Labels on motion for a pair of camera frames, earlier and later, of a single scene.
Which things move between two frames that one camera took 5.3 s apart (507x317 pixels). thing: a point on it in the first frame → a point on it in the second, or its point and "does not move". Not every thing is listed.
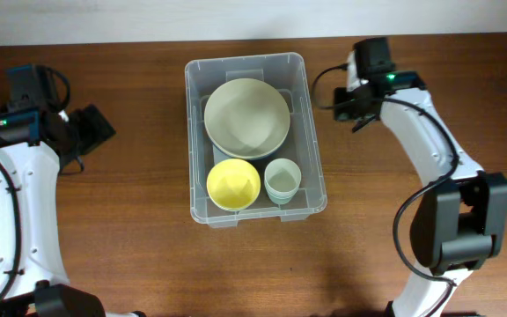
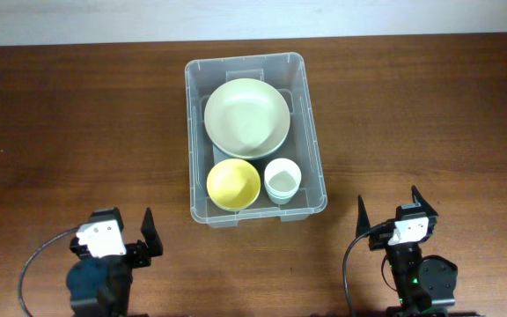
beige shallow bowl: (247, 118) does not move
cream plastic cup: (282, 179) does not move
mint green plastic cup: (281, 193) does not move
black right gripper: (341, 94) → (379, 239)
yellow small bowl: (233, 185) does not move
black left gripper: (96, 135) → (135, 249)
